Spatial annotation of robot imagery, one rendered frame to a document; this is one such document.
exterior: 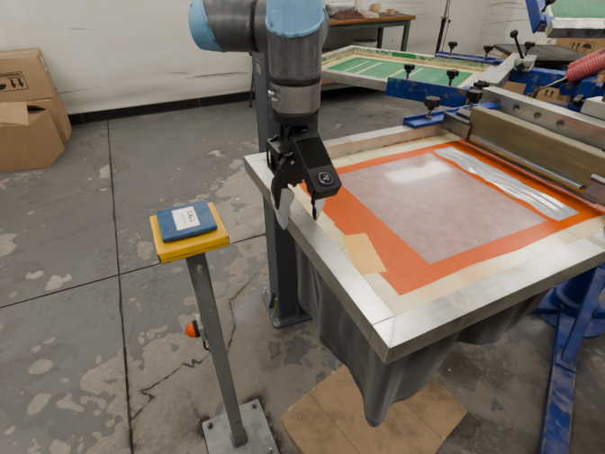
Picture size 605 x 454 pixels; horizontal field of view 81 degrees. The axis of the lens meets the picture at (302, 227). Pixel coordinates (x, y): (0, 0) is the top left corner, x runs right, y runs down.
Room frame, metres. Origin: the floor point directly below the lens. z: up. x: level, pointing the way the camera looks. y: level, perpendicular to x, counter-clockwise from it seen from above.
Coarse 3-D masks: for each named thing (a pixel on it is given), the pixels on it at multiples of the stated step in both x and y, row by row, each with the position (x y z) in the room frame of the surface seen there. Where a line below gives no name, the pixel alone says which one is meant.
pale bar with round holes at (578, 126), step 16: (496, 96) 1.12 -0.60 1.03; (512, 96) 1.08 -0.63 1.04; (512, 112) 1.06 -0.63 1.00; (528, 112) 1.01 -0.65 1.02; (544, 112) 0.97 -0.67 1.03; (560, 112) 0.94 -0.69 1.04; (576, 112) 0.94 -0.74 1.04; (560, 128) 0.92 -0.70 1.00; (576, 128) 0.89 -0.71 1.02; (592, 128) 0.85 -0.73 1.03; (592, 144) 0.84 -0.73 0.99
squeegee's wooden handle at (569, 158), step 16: (480, 112) 0.91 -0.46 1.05; (496, 112) 0.89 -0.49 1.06; (480, 128) 0.89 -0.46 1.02; (496, 128) 0.85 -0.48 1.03; (512, 128) 0.81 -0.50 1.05; (528, 128) 0.78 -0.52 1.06; (512, 144) 0.80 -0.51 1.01; (528, 144) 0.77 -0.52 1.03; (544, 144) 0.74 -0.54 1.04; (560, 144) 0.71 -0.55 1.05; (576, 144) 0.69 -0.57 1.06; (544, 160) 0.72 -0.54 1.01; (560, 160) 0.70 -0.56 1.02; (576, 160) 0.67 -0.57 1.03; (592, 160) 0.64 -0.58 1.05; (576, 176) 0.66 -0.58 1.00
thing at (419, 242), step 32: (448, 192) 0.67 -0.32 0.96; (480, 192) 0.67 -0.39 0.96; (544, 192) 0.67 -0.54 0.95; (352, 224) 0.55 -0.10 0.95; (384, 224) 0.55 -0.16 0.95; (416, 224) 0.55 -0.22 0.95; (448, 224) 0.55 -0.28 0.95; (480, 224) 0.55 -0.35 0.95; (512, 224) 0.55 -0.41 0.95; (544, 224) 0.55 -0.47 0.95; (384, 256) 0.46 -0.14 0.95; (416, 256) 0.46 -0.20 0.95; (448, 256) 0.46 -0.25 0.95; (480, 256) 0.46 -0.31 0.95; (416, 288) 0.38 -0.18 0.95
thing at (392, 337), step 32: (416, 128) 0.96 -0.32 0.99; (256, 160) 0.76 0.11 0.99; (320, 256) 0.42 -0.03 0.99; (544, 256) 0.42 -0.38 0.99; (576, 256) 0.42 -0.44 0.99; (352, 288) 0.35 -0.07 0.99; (480, 288) 0.35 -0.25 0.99; (512, 288) 0.35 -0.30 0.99; (544, 288) 0.38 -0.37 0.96; (384, 320) 0.30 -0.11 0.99; (416, 320) 0.30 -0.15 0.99; (448, 320) 0.30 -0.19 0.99; (480, 320) 0.32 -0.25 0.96; (384, 352) 0.26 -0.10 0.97
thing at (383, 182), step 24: (456, 144) 0.93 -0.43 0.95; (336, 168) 0.78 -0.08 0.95; (360, 168) 0.78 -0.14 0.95; (384, 168) 0.78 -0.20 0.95; (408, 168) 0.78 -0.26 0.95; (432, 168) 0.78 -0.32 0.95; (456, 168) 0.78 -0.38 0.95; (504, 168) 0.78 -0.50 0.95; (360, 192) 0.67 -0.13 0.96; (384, 192) 0.67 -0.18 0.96; (408, 192) 0.67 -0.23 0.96; (432, 192) 0.67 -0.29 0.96; (336, 216) 0.58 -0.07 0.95
